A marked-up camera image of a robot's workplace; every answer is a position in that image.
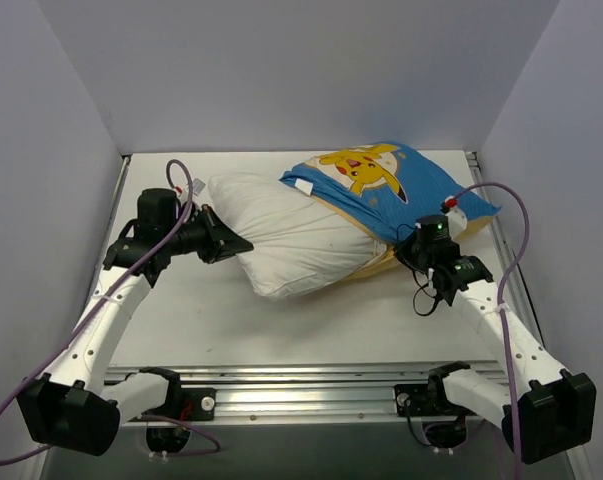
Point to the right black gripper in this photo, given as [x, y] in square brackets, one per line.
[404, 251]

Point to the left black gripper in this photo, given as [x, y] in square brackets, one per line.
[209, 236]

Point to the white pillow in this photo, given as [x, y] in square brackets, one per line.
[300, 245]

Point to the blue Pikachu pillowcase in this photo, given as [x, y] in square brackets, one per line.
[382, 188]

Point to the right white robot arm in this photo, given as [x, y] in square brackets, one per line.
[544, 409]

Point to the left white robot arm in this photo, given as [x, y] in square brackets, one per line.
[68, 403]

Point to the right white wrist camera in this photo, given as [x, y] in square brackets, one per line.
[456, 217]

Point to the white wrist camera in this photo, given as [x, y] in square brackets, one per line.
[456, 217]
[190, 190]

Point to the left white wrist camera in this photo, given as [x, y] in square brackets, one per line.
[190, 190]

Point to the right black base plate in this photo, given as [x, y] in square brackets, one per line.
[414, 400]

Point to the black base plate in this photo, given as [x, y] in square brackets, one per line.
[196, 402]
[414, 400]

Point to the aluminium frame rail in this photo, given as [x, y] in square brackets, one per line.
[375, 339]

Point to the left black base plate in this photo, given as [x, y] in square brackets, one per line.
[196, 402]

